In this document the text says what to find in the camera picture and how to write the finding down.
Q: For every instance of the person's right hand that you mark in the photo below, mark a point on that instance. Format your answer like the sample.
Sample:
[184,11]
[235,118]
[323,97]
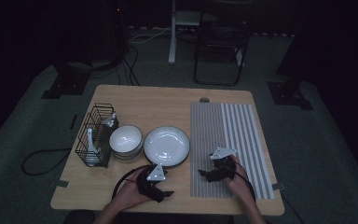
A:
[240,186]

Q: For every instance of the white ceramic spoon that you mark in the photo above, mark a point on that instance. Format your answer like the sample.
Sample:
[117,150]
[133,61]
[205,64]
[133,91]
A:
[90,140]
[110,120]

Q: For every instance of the white plate with dark rim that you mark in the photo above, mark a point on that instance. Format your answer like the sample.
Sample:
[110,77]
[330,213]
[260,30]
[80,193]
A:
[167,144]

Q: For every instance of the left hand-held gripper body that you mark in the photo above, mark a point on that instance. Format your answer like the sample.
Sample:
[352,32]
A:
[149,185]

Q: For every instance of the black stand base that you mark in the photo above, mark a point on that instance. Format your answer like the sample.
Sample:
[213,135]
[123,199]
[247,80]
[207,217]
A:
[287,95]
[68,84]

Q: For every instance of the black folding chair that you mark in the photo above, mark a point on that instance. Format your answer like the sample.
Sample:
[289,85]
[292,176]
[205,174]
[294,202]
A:
[222,31]

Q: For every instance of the black strip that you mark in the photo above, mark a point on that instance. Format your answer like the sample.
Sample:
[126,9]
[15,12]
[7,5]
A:
[73,122]

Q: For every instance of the grey tape piece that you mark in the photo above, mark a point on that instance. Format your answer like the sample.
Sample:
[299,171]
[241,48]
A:
[278,186]
[60,183]

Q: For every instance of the person's left hand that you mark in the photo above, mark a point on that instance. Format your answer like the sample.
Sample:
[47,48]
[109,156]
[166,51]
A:
[129,194]

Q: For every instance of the white bowl with dark rim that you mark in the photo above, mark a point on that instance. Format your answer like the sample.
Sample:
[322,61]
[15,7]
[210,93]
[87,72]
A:
[126,138]
[127,156]

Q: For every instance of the white desk frame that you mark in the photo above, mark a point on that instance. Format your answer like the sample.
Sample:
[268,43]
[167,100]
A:
[172,46]

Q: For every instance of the dark cabinet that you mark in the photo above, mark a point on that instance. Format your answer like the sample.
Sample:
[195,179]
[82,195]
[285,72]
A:
[105,31]

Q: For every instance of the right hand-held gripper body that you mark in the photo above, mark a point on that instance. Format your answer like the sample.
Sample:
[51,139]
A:
[222,169]

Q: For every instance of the person's leg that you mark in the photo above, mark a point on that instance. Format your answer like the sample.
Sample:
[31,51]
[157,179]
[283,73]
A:
[79,217]

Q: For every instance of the grey striped placemat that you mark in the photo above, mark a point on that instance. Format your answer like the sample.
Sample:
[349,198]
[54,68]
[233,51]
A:
[230,124]

